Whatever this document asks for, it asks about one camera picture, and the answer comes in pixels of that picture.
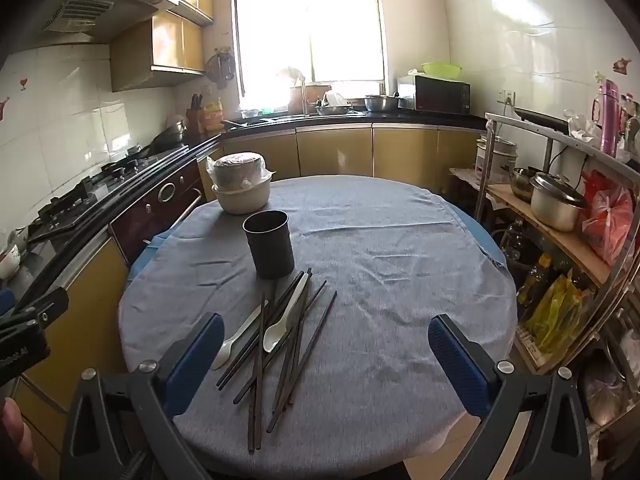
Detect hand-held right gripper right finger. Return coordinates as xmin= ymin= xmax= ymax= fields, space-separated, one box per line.
xmin=426 ymin=313 xmax=594 ymax=480

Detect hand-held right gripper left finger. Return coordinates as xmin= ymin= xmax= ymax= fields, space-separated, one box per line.
xmin=59 ymin=311 xmax=227 ymax=480

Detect white plastic spoon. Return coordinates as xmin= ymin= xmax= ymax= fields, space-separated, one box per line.
xmin=263 ymin=272 xmax=310 ymax=353
xmin=212 ymin=300 xmax=269 ymax=371

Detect bunch of dark chopsticks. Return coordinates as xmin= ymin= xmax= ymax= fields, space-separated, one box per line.
xmin=216 ymin=267 xmax=338 ymax=453

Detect black perforated utensil holder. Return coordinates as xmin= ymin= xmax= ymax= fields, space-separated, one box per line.
xmin=242 ymin=210 xmax=296 ymax=281

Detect person's left hand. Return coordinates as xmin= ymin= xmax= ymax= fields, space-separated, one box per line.
xmin=0 ymin=397 xmax=41 ymax=480

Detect grey tablecloth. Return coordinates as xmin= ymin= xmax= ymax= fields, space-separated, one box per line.
xmin=118 ymin=175 xmax=518 ymax=471

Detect yellow plastic bag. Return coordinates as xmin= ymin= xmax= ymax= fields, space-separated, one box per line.
xmin=525 ymin=270 xmax=593 ymax=356

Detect black gas stove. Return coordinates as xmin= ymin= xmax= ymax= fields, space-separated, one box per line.
xmin=27 ymin=145 xmax=156 ymax=246

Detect cooking oil bottle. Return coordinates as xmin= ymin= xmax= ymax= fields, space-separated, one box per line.
xmin=517 ymin=252 xmax=553 ymax=311

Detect blue table cover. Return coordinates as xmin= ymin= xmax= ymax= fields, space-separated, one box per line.
xmin=127 ymin=202 xmax=507 ymax=281

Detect clear plastic bottle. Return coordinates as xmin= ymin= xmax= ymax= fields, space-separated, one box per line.
xmin=500 ymin=220 xmax=528 ymax=261

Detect dark red built-in oven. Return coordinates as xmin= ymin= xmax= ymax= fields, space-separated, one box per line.
xmin=109 ymin=157 xmax=207 ymax=266

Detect wooden shelf board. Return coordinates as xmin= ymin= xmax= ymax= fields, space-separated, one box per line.
xmin=487 ymin=182 xmax=613 ymax=286

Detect cream ceramic bowl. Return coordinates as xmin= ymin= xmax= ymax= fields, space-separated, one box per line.
xmin=211 ymin=172 xmax=275 ymax=216

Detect large aluminium pot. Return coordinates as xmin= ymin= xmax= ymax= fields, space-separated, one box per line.
xmin=530 ymin=172 xmax=587 ymax=233

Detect small wooden side table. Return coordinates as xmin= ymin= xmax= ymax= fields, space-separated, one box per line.
xmin=449 ymin=166 xmax=488 ymax=196

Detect small steel pot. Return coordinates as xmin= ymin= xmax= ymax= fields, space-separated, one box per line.
xmin=509 ymin=166 xmax=545 ymax=202

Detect plastic-wrapped metal pot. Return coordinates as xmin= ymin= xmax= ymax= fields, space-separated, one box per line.
xmin=206 ymin=151 xmax=266 ymax=193

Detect red plastic bag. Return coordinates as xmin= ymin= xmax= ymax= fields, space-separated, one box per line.
xmin=580 ymin=170 xmax=637 ymax=267

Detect white rice cooker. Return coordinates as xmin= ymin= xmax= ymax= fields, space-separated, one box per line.
xmin=475 ymin=135 xmax=519 ymax=184

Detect dark wok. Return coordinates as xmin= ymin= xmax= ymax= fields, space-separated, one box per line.
xmin=150 ymin=115 xmax=190 ymax=157

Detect wooden knife block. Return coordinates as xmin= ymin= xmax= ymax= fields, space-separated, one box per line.
xmin=186 ymin=94 xmax=206 ymax=134

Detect yellow package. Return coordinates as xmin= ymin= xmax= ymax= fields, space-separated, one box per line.
xmin=202 ymin=99 xmax=226 ymax=132

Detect black kitchen countertop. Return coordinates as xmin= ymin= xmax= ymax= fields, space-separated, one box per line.
xmin=0 ymin=110 xmax=488 ymax=321

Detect yellow base cabinets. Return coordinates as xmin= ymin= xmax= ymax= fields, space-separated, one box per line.
xmin=15 ymin=125 xmax=488 ymax=480

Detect black flat tray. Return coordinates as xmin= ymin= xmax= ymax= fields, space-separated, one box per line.
xmin=514 ymin=107 xmax=571 ymax=136

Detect metal shelf rack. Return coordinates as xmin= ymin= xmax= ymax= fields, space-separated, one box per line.
xmin=475 ymin=112 xmax=640 ymax=480

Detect white crumpled plastic bag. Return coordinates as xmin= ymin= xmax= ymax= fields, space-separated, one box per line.
xmin=564 ymin=109 xmax=602 ymax=143

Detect black microwave oven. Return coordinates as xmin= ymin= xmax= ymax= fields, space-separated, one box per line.
xmin=397 ymin=74 xmax=472 ymax=115

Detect deep metal basin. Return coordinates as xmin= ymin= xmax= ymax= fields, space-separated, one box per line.
xmin=364 ymin=94 xmax=400 ymax=112

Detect pink thermos bottle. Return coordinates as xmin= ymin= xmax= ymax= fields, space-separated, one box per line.
xmin=592 ymin=79 xmax=622 ymax=159

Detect brown wooden box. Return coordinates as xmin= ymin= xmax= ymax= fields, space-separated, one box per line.
xmin=289 ymin=82 xmax=331 ymax=111

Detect hanging round strainer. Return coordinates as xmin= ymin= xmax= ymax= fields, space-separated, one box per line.
xmin=206 ymin=49 xmax=236 ymax=90

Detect green plastic basin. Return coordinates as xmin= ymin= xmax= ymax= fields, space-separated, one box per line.
xmin=421 ymin=62 xmax=464 ymax=79

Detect steel range hood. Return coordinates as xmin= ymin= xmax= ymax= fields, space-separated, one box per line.
xmin=32 ymin=0 xmax=181 ymax=46

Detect kitchen window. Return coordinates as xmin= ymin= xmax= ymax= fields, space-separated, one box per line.
xmin=232 ymin=0 xmax=388 ymax=111

